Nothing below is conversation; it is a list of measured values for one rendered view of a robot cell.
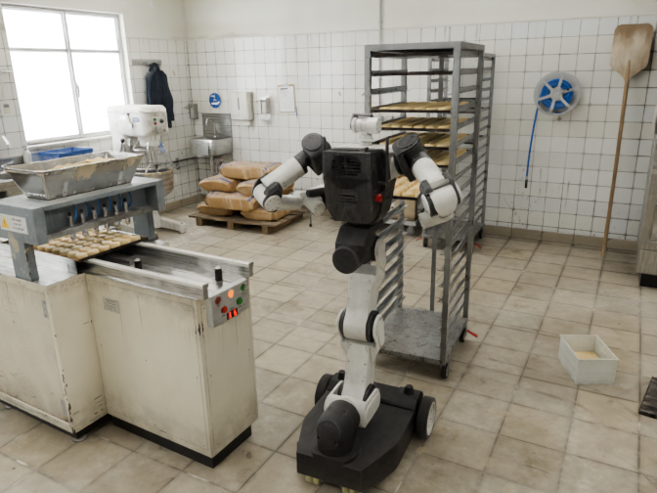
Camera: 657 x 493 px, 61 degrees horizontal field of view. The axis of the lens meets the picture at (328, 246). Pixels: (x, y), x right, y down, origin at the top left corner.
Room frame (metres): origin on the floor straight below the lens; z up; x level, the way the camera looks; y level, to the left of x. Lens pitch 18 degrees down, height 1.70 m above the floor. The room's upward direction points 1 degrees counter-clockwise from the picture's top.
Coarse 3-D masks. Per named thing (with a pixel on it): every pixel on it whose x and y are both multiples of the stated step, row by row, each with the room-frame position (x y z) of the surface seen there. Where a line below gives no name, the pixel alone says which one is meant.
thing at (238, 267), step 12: (132, 252) 2.66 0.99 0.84; (144, 252) 2.62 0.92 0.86; (156, 252) 2.57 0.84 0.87; (168, 252) 2.53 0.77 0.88; (180, 252) 2.49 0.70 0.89; (192, 252) 2.46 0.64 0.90; (192, 264) 2.45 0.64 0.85; (204, 264) 2.41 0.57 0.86; (216, 264) 2.37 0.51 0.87; (228, 264) 2.34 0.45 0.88; (240, 264) 2.30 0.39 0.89; (252, 264) 2.29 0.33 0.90
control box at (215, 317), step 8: (240, 280) 2.25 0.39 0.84; (224, 288) 2.16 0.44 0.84; (232, 288) 2.18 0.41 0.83; (240, 288) 2.22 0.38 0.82; (208, 296) 2.07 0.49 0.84; (216, 296) 2.09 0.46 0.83; (224, 296) 2.13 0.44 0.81; (232, 296) 2.17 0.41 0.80; (240, 296) 2.21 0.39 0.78; (208, 304) 2.07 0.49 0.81; (216, 304) 2.09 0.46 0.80; (224, 304) 2.13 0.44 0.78; (232, 304) 2.17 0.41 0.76; (240, 304) 2.21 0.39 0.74; (248, 304) 2.26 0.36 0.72; (208, 312) 2.07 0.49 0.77; (216, 312) 2.09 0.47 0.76; (232, 312) 2.17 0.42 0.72; (240, 312) 2.21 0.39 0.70; (208, 320) 2.07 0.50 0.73; (216, 320) 2.08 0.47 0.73; (224, 320) 2.12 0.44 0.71
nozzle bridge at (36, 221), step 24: (96, 192) 2.55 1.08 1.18; (120, 192) 2.61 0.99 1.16; (144, 192) 2.84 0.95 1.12; (0, 216) 2.35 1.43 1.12; (24, 216) 2.26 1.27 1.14; (48, 216) 2.37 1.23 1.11; (72, 216) 2.47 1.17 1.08; (120, 216) 2.64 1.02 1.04; (144, 216) 2.88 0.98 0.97; (24, 240) 2.27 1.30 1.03; (48, 240) 2.27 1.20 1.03; (24, 264) 2.29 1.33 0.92
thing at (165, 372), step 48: (96, 288) 2.35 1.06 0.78; (144, 288) 2.19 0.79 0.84; (96, 336) 2.39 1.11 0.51; (144, 336) 2.21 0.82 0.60; (192, 336) 2.06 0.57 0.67; (240, 336) 2.24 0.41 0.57; (144, 384) 2.23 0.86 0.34; (192, 384) 2.07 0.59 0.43; (240, 384) 2.22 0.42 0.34; (144, 432) 2.30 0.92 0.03; (192, 432) 2.09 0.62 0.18; (240, 432) 2.20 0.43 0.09
